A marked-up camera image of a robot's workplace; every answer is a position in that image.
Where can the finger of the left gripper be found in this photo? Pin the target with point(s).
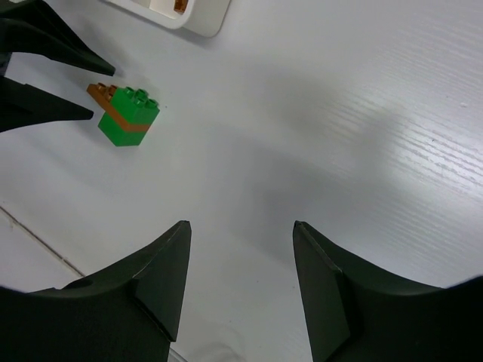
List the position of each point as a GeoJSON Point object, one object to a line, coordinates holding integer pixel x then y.
{"type": "Point", "coordinates": [23, 105]}
{"type": "Point", "coordinates": [34, 27]}

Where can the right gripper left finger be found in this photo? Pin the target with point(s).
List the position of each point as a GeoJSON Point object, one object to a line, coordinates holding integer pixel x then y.
{"type": "Point", "coordinates": [128, 311]}

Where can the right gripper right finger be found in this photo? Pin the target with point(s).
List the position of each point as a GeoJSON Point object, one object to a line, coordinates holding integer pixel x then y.
{"type": "Point", "coordinates": [358, 311]}

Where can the thin brown lego plate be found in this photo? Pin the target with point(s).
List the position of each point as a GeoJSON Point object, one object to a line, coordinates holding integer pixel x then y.
{"type": "Point", "coordinates": [102, 94]}

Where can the green lego brick pair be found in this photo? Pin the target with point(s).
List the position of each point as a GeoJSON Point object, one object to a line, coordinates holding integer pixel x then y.
{"type": "Point", "coordinates": [136, 108]}

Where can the brown square lego plate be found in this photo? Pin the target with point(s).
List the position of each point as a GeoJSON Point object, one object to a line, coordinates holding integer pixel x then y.
{"type": "Point", "coordinates": [180, 6]}

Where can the white three-compartment tray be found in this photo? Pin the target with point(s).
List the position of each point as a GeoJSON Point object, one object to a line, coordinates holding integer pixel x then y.
{"type": "Point", "coordinates": [203, 17]}

